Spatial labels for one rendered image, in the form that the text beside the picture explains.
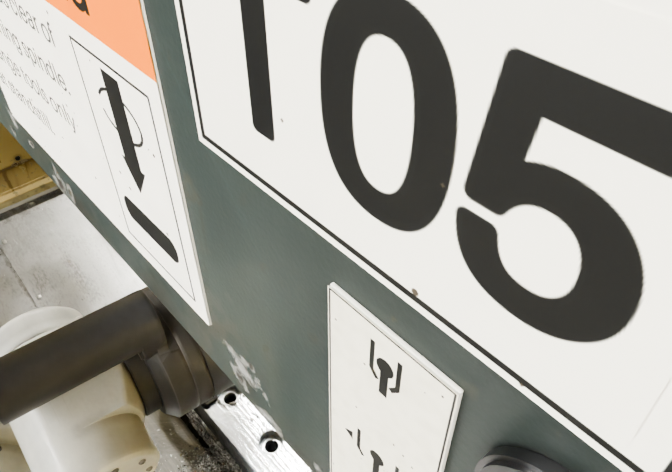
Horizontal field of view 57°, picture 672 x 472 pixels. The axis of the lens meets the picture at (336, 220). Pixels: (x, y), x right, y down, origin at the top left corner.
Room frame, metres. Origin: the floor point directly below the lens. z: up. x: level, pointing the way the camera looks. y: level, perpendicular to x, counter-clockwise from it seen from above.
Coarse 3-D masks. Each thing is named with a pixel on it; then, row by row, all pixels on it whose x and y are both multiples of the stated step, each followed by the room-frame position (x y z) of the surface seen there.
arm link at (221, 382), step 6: (204, 354) 0.23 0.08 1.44; (210, 360) 0.23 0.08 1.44; (210, 366) 0.23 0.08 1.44; (216, 366) 0.23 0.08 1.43; (210, 372) 0.23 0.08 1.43; (216, 372) 0.23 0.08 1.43; (222, 372) 0.23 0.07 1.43; (216, 378) 0.23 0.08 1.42; (222, 378) 0.23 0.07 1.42; (228, 378) 0.23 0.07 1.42; (216, 384) 0.23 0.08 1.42; (222, 384) 0.23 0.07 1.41; (228, 384) 0.23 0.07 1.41; (234, 384) 0.24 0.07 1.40; (216, 390) 0.23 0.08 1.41; (222, 390) 0.23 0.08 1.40
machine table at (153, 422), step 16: (160, 416) 0.51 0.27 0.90; (160, 432) 0.48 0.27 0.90; (176, 432) 0.48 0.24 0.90; (192, 432) 0.50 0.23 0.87; (208, 432) 0.48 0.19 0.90; (160, 448) 0.46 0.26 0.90; (176, 448) 0.46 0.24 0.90; (192, 448) 0.46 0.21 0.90; (160, 464) 0.43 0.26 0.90; (176, 464) 0.43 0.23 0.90
